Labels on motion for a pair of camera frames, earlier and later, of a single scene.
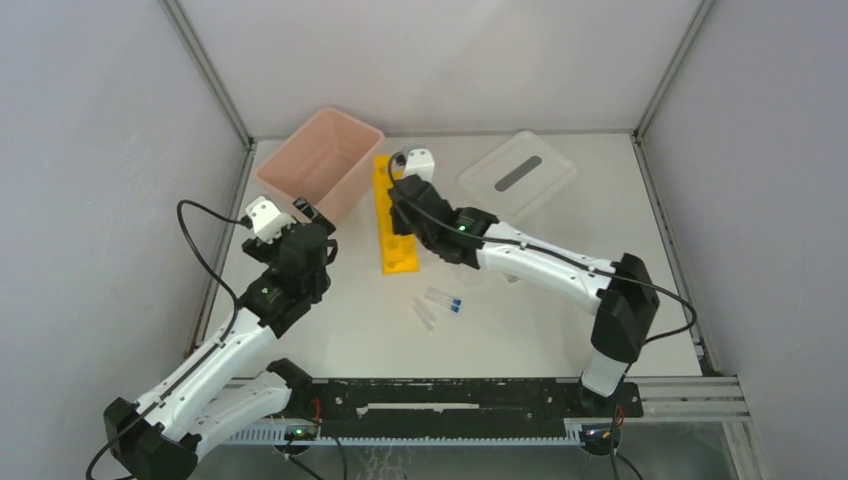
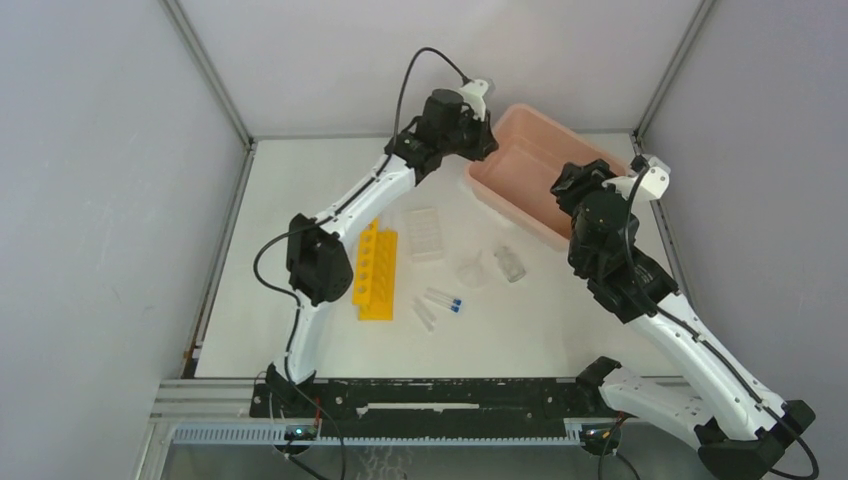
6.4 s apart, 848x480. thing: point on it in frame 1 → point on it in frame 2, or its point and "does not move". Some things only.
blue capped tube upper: [455, 301] does not move
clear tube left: [428, 325] does not move
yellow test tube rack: [398, 251] → [375, 273]
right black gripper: [400, 226] → [589, 176]
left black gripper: [263, 252] → [485, 142]
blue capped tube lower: [454, 309] does not move
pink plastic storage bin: [328, 162] → [515, 179]
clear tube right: [425, 311] does not move
